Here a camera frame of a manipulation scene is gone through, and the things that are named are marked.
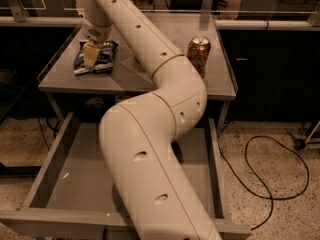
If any white crumb in drawer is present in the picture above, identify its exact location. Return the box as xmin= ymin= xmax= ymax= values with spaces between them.
xmin=62 ymin=172 xmax=70 ymax=180

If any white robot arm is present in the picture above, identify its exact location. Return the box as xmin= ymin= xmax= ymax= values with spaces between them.
xmin=94 ymin=0 xmax=222 ymax=240

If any blue chip bag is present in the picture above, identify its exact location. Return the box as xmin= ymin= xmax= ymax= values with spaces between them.
xmin=73 ymin=40 xmax=118 ymax=75

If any open grey top drawer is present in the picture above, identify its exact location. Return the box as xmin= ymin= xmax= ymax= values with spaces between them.
xmin=0 ymin=113 xmax=251 ymax=240

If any black caster wheel base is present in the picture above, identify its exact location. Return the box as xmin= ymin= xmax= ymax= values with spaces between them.
xmin=289 ymin=120 xmax=320 ymax=150

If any orange soda can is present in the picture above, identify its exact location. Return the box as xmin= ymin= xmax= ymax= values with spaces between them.
xmin=187 ymin=36 xmax=211 ymax=77

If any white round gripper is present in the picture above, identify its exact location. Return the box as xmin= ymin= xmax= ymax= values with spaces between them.
xmin=82 ymin=17 xmax=112 ymax=68

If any white horizontal rail pipe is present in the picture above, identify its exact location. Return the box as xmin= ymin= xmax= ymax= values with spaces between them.
xmin=215 ymin=20 xmax=320 ymax=31

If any black floor cable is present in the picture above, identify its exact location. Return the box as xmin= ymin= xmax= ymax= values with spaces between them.
xmin=217 ymin=121 xmax=311 ymax=231

